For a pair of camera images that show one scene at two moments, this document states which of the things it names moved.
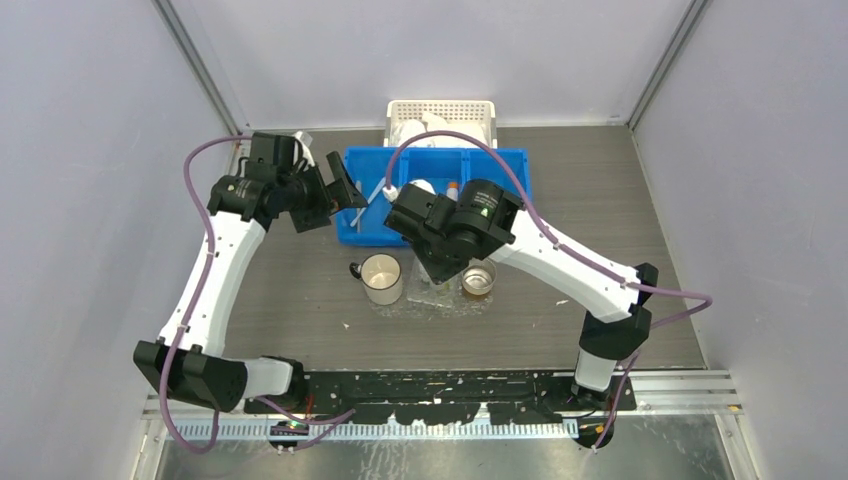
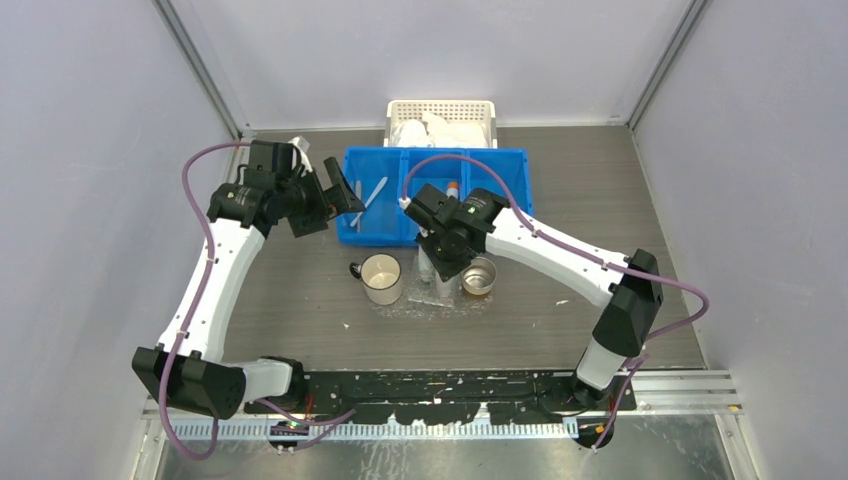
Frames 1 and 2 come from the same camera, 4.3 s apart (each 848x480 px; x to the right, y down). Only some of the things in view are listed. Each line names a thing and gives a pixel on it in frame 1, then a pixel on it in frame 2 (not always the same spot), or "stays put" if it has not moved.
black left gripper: [319, 215] stays put
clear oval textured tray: [409, 308] stays put
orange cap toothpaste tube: [453, 191] stays put
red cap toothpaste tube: [423, 184] → [450, 289]
